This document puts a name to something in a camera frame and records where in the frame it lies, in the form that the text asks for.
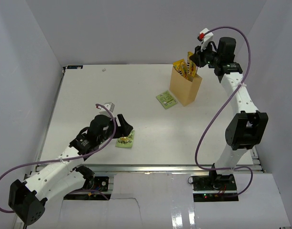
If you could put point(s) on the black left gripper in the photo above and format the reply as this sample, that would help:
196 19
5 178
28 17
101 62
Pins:
125 128

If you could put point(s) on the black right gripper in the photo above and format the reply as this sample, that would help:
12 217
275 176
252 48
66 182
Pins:
197 57

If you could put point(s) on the yellow M&M packet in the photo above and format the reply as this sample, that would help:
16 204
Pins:
192 68
181 67

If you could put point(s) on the light green sachet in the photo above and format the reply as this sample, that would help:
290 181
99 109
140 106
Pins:
166 100

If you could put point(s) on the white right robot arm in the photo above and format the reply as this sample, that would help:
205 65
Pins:
248 124

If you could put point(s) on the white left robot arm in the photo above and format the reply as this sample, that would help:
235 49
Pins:
28 198

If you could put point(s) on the brown paper bag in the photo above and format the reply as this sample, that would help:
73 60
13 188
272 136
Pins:
184 90

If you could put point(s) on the green candy packet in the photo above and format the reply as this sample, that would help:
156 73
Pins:
126 141

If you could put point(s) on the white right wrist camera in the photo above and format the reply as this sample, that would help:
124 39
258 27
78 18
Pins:
205 37

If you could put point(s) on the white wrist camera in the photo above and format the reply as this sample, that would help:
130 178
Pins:
107 106
205 37

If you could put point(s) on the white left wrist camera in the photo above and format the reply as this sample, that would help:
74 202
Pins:
107 106

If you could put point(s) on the aluminium table front rail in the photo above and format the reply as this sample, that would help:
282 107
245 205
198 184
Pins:
145 168

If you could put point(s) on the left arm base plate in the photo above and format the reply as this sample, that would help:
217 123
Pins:
93 189

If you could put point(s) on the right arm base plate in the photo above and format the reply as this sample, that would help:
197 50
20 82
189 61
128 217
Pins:
223 189

